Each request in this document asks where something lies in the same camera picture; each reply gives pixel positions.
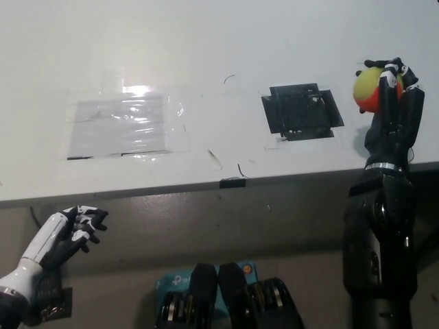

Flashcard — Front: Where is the clear plastic film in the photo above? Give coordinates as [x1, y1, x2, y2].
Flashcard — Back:
[60, 70, 193, 162]

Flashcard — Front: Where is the teal tp-link box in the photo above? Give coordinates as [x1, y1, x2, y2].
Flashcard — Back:
[154, 260, 257, 313]

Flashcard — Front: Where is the thin black cable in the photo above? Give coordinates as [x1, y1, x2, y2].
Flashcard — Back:
[29, 206, 43, 229]

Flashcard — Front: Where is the clear plastic taped sheet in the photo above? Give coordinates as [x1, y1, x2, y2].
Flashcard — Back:
[68, 94, 171, 158]

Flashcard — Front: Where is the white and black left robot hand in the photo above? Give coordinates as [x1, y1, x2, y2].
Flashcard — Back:
[0, 204, 109, 302]

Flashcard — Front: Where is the yellow and orange tennis ball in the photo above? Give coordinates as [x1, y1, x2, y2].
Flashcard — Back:
[353, 67, 404, 113]

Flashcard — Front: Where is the black tape patch on table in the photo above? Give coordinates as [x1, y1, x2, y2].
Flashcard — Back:
[261, 82, 345, 142]

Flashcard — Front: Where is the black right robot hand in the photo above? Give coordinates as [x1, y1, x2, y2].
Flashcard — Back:
[355, 57, 426, 171]

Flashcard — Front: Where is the small black tape piece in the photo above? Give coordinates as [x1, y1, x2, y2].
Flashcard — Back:
[218, 177, 247, 189]

